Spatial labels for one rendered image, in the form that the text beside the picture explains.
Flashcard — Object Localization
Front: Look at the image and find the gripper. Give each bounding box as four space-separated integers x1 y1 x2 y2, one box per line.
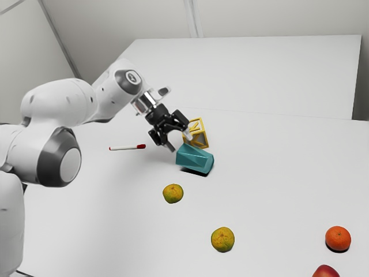
145 103 193 153

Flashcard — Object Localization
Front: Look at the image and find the teal faceted mug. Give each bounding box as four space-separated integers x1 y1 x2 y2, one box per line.
175 143 215 175

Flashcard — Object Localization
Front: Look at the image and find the white marker with red cap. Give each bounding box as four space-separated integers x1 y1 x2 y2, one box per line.
108 143 146 152

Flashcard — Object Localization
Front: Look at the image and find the yellow-green citrus fruit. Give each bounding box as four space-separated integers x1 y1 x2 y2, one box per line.
162 183 185 205
210 226 235 253

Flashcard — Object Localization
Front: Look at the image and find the orange mandarin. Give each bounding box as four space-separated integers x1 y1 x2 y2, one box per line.
325 225 352 252

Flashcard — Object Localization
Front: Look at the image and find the red apple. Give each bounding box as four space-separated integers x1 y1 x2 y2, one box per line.
311 264 341 277

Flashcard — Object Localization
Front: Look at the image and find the yellow open-frame cube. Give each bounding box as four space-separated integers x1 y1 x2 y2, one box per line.
182 117 209 149

